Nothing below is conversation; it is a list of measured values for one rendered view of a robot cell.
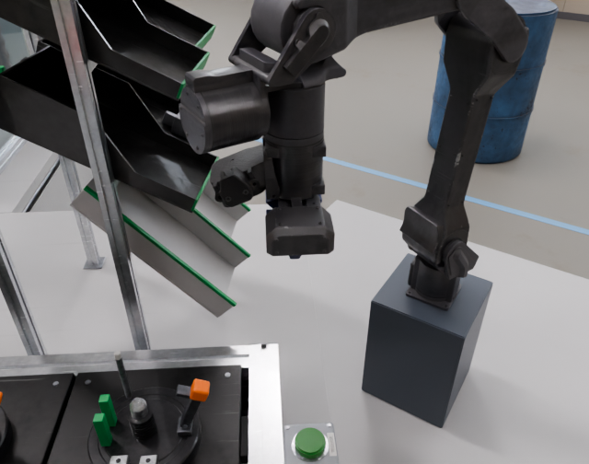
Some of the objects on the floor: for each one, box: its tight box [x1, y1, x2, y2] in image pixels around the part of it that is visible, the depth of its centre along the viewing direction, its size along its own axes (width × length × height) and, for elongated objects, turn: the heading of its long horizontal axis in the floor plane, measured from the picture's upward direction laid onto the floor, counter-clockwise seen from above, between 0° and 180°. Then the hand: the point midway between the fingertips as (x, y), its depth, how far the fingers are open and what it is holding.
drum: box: [427, 0, 559, 164], centre depth 339 cm, size 64×61×92 cm
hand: (294, 231), depth 58 cm, fingers closed
